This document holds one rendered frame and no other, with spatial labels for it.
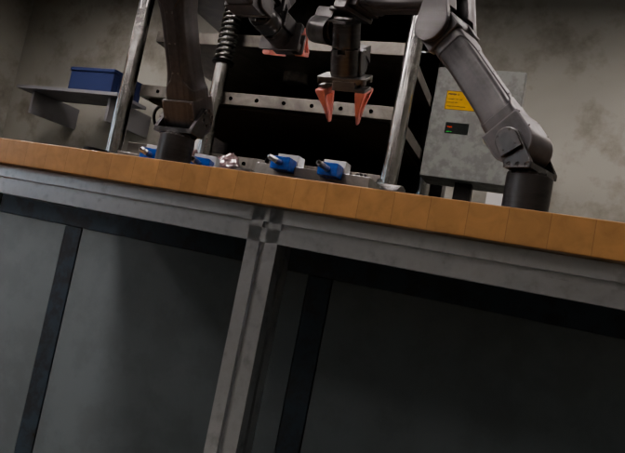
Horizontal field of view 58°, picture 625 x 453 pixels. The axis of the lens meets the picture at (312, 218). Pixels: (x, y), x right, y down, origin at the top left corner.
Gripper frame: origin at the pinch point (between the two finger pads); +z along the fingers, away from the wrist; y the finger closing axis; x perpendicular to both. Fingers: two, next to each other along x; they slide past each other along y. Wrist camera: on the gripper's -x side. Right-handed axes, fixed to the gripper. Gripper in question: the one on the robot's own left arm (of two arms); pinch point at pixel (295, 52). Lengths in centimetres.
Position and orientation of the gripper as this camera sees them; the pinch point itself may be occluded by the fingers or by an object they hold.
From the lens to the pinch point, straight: 145.8
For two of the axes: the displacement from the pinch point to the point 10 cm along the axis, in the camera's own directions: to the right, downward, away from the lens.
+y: -9.1, -1.5, 3.8
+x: -2.0, 9.7, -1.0
